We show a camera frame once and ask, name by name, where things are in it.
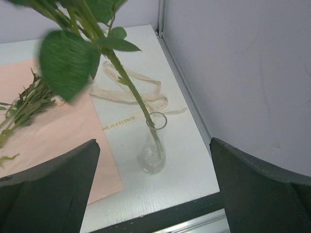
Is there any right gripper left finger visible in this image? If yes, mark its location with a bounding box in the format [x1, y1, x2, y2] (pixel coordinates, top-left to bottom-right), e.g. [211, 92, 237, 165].
[0, 139, 100, 233]

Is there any artificial rose bouquet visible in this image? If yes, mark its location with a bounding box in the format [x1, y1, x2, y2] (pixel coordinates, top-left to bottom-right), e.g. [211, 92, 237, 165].
[0, 67, 66, 170]

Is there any pink wrapping paper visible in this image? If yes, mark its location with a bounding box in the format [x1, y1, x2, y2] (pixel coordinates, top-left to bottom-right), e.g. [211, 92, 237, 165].
[0, 59, 124, 206]

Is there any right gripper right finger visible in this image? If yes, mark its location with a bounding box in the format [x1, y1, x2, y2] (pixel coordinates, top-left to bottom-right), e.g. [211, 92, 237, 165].
[210, 138, 311, 233]

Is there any aluminium front rail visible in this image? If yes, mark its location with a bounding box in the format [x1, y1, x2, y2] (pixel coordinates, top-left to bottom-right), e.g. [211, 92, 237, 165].
[157, 209, 230, 233]

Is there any cream ribbon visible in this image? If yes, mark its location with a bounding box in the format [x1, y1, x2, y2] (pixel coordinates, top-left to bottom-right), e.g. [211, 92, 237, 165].
[88, 60, 188, 132]

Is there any cream white rose stem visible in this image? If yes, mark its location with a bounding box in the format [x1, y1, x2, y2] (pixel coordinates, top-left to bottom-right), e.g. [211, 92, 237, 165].
[4, 0, 163, 161]

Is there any clear glass vase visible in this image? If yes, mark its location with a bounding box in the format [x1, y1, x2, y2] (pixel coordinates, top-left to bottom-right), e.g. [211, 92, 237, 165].
[138, 112, 168, 174]

